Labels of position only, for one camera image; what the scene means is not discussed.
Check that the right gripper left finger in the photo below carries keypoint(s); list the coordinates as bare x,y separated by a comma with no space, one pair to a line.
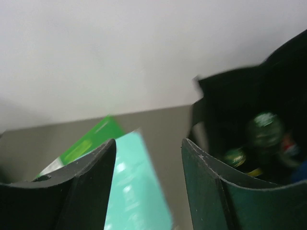
74,197

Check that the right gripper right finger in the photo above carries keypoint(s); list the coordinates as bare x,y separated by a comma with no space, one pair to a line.
223,198

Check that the clear water bottle blue cap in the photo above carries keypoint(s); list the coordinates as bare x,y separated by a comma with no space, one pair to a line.
300,174

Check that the black canvas bag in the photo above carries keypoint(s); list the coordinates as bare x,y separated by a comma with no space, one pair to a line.
232,98

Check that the teal folding board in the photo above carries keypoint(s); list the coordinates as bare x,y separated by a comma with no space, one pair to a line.
137,201

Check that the green plastic board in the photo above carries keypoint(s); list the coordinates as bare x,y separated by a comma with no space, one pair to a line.
107,128

